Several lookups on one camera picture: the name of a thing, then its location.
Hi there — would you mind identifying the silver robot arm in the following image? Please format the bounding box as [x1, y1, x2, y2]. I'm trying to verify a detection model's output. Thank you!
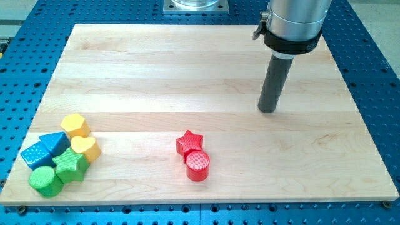
[252, 0, 331, 60]

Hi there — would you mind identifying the red star block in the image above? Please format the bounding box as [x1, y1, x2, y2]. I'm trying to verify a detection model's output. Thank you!
[176, 130, 203, 163]

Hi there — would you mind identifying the green star block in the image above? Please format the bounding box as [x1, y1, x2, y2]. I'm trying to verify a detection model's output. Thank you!
[52, 147, 89, 184]

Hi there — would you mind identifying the red cylinder block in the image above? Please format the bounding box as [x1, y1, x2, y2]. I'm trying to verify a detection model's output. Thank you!
[186, 151, 210, 182]

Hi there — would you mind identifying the light wooden board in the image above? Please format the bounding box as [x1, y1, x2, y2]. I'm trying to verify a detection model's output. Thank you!
[1, 24, 399, 206]

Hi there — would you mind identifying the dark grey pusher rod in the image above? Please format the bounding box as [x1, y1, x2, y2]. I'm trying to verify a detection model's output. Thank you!
[258, 52, 294, 113]

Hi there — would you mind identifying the yellow heart block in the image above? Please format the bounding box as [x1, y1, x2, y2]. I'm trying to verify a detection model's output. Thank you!
[71, 136, 101, 163]

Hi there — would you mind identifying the yellow hexagon block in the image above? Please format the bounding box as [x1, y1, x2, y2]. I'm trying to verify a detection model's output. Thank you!
[60, 113, 91, 138]

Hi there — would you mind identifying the blue triangle block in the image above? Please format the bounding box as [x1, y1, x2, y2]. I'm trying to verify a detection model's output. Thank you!
[39, 132, 70, 156]

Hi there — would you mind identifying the blue cube block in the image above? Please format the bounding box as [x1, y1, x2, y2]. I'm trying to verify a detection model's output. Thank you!
[21, 141, 56, 170]

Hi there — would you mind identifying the green cylinder block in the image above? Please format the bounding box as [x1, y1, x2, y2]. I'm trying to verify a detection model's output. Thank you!
[29, 166, 64, 198]

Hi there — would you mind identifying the blue perforated metal table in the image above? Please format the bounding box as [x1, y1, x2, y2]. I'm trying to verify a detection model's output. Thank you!
[1, 1, 399, 224]

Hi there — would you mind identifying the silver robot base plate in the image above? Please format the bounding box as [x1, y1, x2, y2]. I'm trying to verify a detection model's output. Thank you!
[163, 0, 229, 14]

